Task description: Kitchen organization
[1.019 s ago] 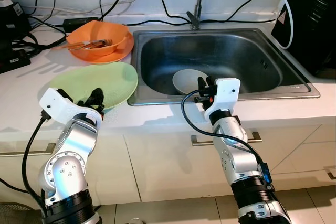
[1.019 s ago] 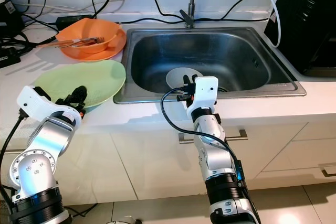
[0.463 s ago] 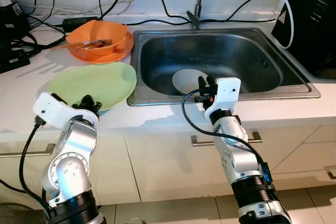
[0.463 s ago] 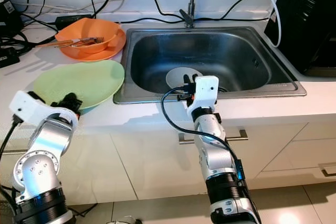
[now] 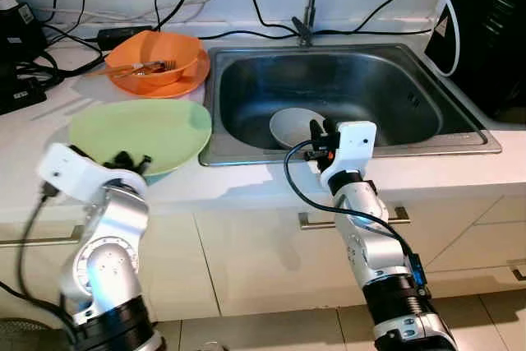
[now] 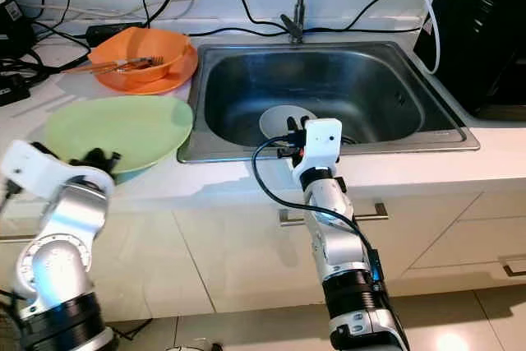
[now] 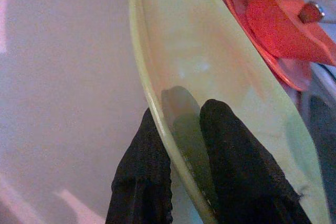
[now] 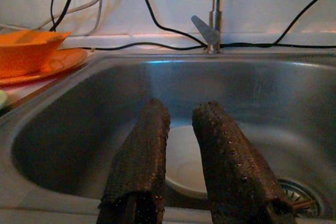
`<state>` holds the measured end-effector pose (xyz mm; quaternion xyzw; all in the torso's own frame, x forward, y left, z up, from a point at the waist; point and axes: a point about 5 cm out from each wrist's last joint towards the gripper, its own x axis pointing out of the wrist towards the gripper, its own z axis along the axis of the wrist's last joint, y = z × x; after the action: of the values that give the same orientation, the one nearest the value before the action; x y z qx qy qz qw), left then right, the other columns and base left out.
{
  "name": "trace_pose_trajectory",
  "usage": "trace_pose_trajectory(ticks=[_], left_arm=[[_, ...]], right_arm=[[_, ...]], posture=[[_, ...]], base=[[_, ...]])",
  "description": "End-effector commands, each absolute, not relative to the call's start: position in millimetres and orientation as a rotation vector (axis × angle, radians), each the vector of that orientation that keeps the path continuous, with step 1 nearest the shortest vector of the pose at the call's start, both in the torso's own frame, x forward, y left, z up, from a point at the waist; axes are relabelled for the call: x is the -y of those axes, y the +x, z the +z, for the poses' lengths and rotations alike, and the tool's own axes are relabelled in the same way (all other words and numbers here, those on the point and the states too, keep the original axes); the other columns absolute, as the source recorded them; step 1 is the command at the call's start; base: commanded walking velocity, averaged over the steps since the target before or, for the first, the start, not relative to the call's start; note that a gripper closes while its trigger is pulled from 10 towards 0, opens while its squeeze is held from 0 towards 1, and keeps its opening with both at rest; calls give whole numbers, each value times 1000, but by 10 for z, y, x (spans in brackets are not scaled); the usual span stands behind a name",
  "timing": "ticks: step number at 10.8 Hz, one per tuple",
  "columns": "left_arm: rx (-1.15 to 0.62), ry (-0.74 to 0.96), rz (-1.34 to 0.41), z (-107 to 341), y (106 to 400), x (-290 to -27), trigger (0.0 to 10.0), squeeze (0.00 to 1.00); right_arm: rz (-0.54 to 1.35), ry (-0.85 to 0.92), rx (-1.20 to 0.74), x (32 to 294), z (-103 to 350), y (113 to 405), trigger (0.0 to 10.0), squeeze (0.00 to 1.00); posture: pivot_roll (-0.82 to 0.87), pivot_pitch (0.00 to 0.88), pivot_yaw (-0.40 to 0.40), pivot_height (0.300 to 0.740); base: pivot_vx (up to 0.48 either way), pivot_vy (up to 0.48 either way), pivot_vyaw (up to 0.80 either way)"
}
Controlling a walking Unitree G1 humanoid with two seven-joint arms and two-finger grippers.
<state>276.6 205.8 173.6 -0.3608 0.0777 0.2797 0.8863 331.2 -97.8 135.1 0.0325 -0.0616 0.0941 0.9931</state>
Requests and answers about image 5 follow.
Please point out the white bowl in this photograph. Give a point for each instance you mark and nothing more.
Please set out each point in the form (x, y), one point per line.
(292, 125)

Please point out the light green plate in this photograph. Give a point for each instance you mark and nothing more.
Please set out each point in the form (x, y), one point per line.
(148, 125)

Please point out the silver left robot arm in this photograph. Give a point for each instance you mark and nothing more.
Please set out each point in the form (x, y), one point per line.
(111, 260)

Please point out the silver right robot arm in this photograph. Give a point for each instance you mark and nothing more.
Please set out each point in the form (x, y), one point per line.
(378, 244)

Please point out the white kitchen cabinet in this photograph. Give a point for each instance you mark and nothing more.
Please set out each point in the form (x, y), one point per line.
(246, 260)

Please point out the stainless steel sink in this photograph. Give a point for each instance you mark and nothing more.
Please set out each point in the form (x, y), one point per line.
(386, 80)

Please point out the orange plate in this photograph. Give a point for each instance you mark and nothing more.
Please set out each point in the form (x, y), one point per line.
(193, 84)

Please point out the orange bowl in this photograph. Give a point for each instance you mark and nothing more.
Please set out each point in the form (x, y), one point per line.
(177, 47)

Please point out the black power strip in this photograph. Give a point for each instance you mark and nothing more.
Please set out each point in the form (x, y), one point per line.
(20, 96)

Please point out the black power brick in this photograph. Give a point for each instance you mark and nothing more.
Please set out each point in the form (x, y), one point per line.
(119, 36)

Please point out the black charger with white labels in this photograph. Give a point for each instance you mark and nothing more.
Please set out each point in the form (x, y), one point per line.
(18, 34)

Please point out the black water dispenser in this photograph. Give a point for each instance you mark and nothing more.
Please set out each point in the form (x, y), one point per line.
(493, 30)

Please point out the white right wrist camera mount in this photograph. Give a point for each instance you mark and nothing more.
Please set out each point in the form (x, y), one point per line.
(353, 141)

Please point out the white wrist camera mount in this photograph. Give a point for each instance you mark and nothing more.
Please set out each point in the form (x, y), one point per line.
(70, 172)
(353, 141)

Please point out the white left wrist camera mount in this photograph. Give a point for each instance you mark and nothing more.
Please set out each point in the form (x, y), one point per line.
(70, 172)

